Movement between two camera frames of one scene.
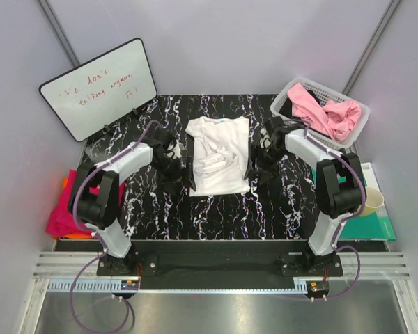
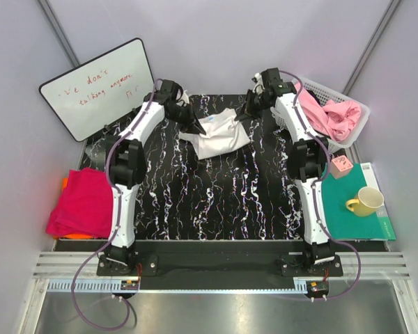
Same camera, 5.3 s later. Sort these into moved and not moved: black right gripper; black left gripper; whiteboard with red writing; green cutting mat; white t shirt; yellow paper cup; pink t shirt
Moved: black right gripper; white t shirt; black left gripper
Not moved: whiteboard with red writing; pink t shirt; green cutting mat; yellow paper cup
